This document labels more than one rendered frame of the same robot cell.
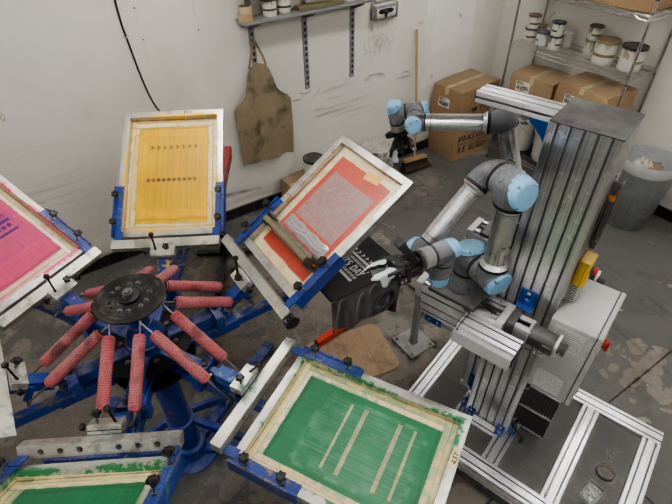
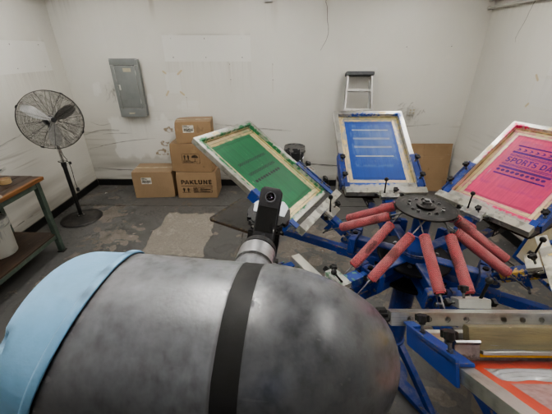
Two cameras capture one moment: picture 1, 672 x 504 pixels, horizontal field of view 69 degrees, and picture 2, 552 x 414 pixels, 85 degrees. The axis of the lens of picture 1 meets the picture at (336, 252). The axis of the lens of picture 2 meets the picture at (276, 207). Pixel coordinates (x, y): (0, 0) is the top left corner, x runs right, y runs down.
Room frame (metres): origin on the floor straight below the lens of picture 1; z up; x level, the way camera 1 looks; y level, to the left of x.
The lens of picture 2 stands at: (1.57, -0.69, 2.02)
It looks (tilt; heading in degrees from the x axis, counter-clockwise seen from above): 27 degrees down; 123
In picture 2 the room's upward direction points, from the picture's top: straight up
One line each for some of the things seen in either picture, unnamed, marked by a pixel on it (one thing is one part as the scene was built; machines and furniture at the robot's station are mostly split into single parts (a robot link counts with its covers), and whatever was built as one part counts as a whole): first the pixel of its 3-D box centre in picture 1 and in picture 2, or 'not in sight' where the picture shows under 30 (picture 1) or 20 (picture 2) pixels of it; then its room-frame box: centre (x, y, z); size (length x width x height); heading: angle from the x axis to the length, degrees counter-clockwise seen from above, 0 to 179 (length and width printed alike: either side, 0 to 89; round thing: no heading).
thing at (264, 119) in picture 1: (263, 103); not in sight; (3.96, 0.59, 1.06); 0.53 x 0.07 x 1.05; 123
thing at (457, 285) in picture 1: (464, 275); not in sight; (1.54, -0.56, 1.31); 0.15 x 0.15 x 0.10
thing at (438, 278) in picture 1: (437, 269); not in sight; (1.32, -0.37, 1.56); 0.11 x 0.08 x 0.11; 26
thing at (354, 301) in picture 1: (363, 300); not in sight; (1.90, -0.15, 0.79); 0.46 x 0.09 x 0.33; 123
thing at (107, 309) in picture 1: (165, 383); (402, 298); (1.45, 0.88, 0.67); 0.39 x 0.39 x 1.35
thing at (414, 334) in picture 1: (419, 295); not in sight; (2.23, -0.54, 0.48); 0.22 x 0.22 x 0.96; 33
